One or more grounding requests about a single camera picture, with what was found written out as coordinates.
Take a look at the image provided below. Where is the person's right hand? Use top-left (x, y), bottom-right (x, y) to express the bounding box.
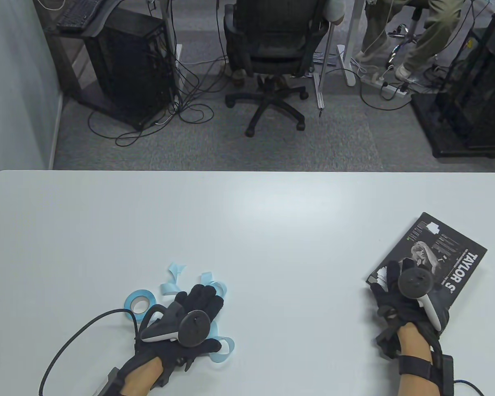
top-left (369, 261), bottom-right (443, 359)

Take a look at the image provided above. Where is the person's left hand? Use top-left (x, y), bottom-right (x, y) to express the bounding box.
top-left (118, 284), bottom-right (225, 388)

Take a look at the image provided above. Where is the light blue label roll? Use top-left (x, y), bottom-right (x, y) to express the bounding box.
top-left (124, 263), bottom-right (236, 363)

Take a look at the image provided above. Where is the black photo book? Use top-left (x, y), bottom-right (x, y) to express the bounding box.
top-left (366, 212), bottom-right (488, 308)

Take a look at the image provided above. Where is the person's left forearm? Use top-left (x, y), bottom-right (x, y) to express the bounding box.
top-left (120, 357), bottom-right (163, 396)

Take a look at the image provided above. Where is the person's right forearm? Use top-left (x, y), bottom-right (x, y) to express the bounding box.
top-left (396, 322), bottom-right (436, 396)

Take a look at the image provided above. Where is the grey left hand controller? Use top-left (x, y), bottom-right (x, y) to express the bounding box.
top-left (139, 304), bottom-right (211, 346)

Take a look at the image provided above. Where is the grey hand controller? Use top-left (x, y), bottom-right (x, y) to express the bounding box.
top-left (139, 304), bottom-right (211, 346)
top-left (397, 267), bottom-right (443, 332)

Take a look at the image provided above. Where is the grey right hand controller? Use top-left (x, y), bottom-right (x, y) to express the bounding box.
top-left (397, 267), bottom-right (443, 332)

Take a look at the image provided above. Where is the black right wrist device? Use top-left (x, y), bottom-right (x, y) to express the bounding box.
top-left (429, 330), bottom-right (455, 396)

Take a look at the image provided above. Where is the white power strip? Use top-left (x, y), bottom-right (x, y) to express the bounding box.
top-left (365, 74), bottom-right (409, 97)

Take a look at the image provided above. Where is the black equipment rack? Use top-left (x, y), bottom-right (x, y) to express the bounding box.
top-left (410, 0), bottom-right (495, 159)

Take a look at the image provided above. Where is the black computer tower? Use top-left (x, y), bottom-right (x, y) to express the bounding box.
top-left (82, 8), bottom-right (176, 130)

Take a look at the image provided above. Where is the grey metal bar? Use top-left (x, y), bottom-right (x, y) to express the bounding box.
top-left (313, 16), bottom-right (335, 110)

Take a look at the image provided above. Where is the black office chair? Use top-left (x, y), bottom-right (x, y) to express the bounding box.
top-left (224, 0), bottom-right (330, 137)

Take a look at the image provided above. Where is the white desk leg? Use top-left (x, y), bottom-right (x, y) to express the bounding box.
top-left (336, 0), bottom-right (357, 87)

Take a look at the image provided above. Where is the dark wooden computer stand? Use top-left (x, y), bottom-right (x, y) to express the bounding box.
top-left (45, 23), bottom-right (165, 130)

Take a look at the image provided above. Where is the chrome stool base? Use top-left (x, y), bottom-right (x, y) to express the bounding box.
top-left (386, 8), bottom-right (427, 66)

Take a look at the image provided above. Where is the black keyboard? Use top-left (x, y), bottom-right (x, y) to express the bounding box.
top-left (57, 0), bottom-right (104, 33)

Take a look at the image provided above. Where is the black right wrist strap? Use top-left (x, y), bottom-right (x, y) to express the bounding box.
top-left (398, 356), bottom-right (434, 386)

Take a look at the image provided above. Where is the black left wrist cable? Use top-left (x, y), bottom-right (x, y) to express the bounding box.
top-left (38, 309), bottom-right (140, 396)

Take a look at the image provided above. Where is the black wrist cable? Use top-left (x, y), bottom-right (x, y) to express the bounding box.
top-left (454, 379), bottom-right (485, 396)
top-left (38, 309), bottom-right (140, 396)

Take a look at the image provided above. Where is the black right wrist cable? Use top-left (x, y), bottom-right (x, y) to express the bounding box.
top-left (454, 379), bottom-right (485, 396)

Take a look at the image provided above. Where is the tangle of black floor cables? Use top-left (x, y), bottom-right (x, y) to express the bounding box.
top-left (87, 54), bottom-right (231, 147)

